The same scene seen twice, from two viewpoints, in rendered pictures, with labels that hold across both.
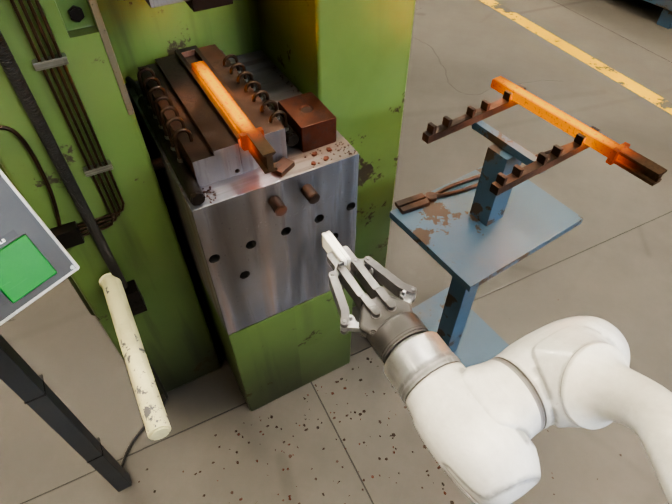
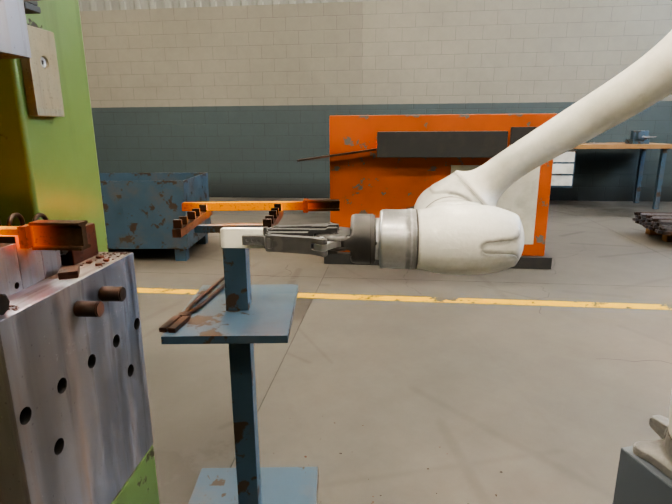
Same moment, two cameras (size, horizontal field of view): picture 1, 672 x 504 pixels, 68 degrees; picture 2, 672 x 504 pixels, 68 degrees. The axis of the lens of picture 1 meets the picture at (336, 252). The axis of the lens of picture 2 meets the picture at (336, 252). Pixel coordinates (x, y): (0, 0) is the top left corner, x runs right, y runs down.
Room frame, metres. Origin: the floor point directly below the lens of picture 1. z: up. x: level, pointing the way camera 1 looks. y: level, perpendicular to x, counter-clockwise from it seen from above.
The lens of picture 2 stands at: (0.00, 0.55, 1.16)
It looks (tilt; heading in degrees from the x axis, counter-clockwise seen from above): 14 degrees down; 303
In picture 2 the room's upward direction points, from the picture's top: straight up
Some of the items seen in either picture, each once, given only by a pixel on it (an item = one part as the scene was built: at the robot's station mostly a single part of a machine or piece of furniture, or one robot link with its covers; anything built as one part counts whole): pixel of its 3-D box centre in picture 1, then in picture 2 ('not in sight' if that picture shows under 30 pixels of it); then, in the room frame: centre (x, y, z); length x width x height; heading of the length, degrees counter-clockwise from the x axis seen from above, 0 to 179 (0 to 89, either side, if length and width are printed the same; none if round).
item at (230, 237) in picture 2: (333, 252); (243, 238); (0.53, 0.00, 1.00); 0.07 x 0.01 x 0.03; 29
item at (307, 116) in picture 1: (307, 121); (55, 242); (0.96, 0.06, 0.95); 0.12 x 0.09 x 0.07; 29
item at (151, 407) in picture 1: (132, 348); not in sight; (0.58, 0.45, 0.62); 0.44 x 0.05 x 0.05; 29
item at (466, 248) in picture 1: (485, 217); (239, 310); (0.94, -0.39, 0.67); 0.40 x 0.30 x 0.02; 124
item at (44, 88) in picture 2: not in sight; (41, 73); (1.09, -0.02, 1.27); 0.09 x 0.02 x 0.17; 119
